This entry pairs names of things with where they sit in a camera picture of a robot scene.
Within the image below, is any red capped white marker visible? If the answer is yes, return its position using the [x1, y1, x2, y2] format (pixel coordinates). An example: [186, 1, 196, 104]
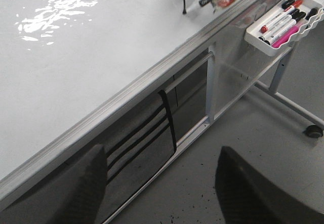
[260, 5, 299, 33]

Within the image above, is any grey metal whiteboard stand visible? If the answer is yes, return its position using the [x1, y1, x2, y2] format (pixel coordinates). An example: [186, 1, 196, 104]
[0, 39, 324, 224]

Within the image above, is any black marker far side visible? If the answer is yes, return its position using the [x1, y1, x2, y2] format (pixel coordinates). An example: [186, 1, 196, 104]
[305, 8, 318, 21]

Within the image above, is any white black-tipped whiteboard marker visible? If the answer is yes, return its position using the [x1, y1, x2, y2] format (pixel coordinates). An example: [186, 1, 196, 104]
[182, 0, 228, 16]

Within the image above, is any grey fabric pocket organizer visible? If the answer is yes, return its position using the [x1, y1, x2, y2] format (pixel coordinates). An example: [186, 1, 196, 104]
[98, 90, 177, 186]

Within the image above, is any black capped white marker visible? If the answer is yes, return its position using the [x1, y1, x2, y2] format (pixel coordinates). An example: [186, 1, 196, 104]
[264, 12, 306, 45]

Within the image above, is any grey perforated pegboard panel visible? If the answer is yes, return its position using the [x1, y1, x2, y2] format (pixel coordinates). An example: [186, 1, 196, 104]
[206, 0, 281, 121]

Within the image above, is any white plastic marker tray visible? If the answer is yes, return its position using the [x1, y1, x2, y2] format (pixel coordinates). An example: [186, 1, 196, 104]
[245, 0, 323, 56]

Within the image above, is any black caster wheel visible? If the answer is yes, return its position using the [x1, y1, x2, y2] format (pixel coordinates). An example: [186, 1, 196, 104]
[305, 125, 323, 138]

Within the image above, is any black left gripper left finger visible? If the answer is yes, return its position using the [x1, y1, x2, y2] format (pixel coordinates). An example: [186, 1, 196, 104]
[1, 144, 106, 223]

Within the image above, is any pink marker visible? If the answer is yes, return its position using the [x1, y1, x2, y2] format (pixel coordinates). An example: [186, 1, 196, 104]
[271, 25, 300, 48]

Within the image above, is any orange capped marker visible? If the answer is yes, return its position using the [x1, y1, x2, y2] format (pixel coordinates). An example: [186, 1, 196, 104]
[292, 0, 303, 8]

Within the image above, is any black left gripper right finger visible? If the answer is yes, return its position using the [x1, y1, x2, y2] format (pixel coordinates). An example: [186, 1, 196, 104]
[215, 146, 323, 223]

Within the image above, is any white glossy whiteboard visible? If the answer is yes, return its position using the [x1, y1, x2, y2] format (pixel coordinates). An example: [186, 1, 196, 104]
[1, 0, 254, 209]

